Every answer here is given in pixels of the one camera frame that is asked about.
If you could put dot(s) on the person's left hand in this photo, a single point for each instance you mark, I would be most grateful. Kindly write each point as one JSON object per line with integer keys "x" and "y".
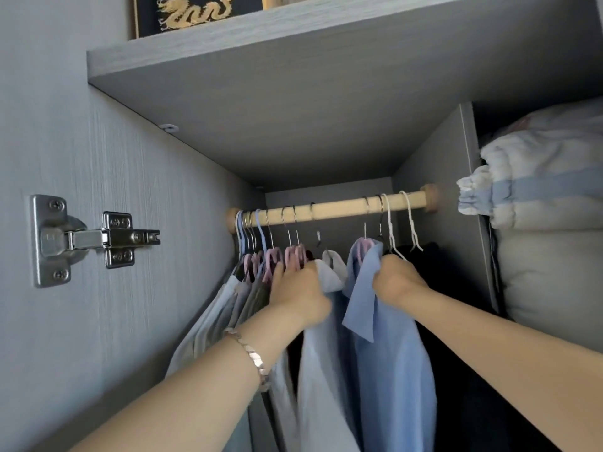
{"x": 301, "y": 296}

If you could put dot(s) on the person's right hand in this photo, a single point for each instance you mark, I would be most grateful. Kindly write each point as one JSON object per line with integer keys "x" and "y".
{"x": 398, "y": 282}

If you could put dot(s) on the row of assorted hangers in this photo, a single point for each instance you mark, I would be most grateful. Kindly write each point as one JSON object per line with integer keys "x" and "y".
{"x": 271, "y": 258}

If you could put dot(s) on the pink plastic hanger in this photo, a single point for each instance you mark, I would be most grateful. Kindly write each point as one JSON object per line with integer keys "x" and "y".
{"x": 364, "y": 225}

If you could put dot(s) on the row of clothes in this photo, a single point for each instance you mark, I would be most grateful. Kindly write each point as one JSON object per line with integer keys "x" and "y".
{"x": 221, "y": 315}

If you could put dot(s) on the light blue shirt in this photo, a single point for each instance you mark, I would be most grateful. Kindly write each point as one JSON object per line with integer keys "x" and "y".
{"x": 395, "y": 371}

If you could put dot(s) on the white glossy wardrobe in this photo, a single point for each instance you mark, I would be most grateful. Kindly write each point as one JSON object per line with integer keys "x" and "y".
{"x": 118, "y": 183}

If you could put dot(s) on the person's right forearm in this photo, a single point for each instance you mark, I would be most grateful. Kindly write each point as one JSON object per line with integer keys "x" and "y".
{"x": 509, "y": 353}

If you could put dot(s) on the person's left forearm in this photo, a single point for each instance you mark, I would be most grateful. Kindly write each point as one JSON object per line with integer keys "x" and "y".
{"x": 188, "y": 400}

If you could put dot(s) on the wooden hanging rod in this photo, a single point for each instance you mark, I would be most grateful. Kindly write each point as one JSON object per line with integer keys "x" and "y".
{"x": 339, "y": 208}

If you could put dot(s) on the cream rolled quilt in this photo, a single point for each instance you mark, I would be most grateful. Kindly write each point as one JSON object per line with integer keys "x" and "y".
{"x": 551, "y": 287}

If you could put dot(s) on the white fleece blanket blue stripe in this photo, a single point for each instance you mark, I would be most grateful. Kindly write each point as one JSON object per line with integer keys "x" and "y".
{"x": 542, "y": 183}

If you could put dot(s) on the metal door hinge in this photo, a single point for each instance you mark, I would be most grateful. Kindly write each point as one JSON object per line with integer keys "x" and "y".
{"x": 94, "y": 240}

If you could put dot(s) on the black box gold dragon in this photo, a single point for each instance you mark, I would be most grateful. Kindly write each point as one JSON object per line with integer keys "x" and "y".
{"x": 198, "y": 14}

